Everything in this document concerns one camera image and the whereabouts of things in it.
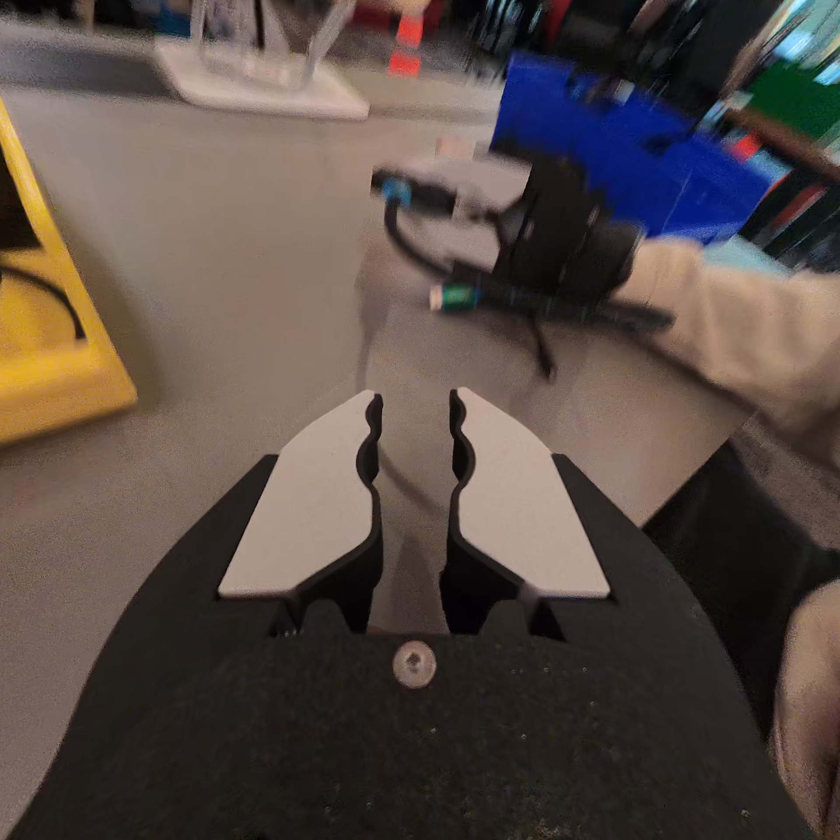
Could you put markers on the blue plastic bin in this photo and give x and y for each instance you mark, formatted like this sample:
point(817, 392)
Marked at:
point(656, 170)

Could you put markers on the white panel stand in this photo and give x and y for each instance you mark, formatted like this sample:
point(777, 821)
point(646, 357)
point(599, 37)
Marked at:
point(275, 98)

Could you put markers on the person's torso in cream hoodie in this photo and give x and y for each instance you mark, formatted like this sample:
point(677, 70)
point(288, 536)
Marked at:
point(814, 689)

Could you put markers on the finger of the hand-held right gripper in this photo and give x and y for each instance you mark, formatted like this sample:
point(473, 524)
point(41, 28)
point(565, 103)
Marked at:
point(485, 172)
point(485, 207)

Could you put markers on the orange traffic cone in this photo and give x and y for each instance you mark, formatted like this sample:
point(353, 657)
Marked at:
point(405, 46)

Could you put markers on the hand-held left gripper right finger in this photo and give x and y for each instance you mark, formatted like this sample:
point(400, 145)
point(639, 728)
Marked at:
point(525, 518)

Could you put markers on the person's right forearm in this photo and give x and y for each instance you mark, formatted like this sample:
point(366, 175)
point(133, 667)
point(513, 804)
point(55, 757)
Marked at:
point(722, 315)

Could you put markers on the yellow plastic bin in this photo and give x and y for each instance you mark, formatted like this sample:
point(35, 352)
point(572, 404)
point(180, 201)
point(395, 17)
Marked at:
point(39, 394)

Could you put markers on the green plastic bin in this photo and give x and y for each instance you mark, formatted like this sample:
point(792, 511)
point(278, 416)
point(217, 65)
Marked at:
point(794, 98)

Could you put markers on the cluttered wooden table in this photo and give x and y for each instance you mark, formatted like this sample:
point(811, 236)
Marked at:
point(774, 134)

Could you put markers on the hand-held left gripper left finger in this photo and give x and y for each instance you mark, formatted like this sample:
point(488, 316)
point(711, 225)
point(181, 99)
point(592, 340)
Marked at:
point(308, 512)

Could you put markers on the grey desk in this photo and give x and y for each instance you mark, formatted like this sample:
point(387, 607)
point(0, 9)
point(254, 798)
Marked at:
point(197, 262)

